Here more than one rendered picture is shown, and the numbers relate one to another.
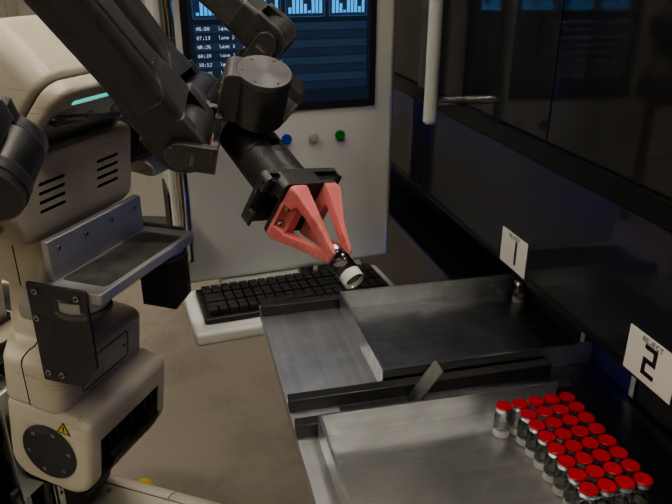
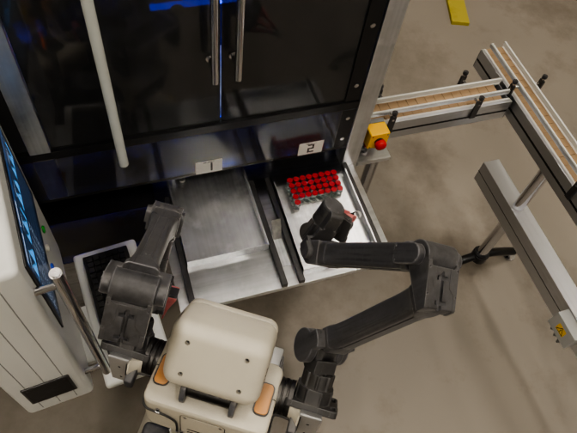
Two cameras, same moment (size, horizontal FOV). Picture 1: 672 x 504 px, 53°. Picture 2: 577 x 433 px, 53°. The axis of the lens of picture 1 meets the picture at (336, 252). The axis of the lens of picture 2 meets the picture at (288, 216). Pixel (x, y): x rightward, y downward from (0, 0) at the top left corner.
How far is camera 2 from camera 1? 1.65 m
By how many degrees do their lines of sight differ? 77
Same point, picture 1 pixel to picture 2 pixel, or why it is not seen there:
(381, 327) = (210, 246)
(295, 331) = (214, 289)
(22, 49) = (269, 334)
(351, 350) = (233, 261)
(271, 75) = (335, 204)
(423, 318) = (201, 226)
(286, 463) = not seen: hidden behind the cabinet
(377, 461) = not seen: hidden behind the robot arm
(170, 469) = not seen: outside the picture
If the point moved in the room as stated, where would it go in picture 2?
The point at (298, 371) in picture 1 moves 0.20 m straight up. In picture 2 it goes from (253, 285) to (257, 253)
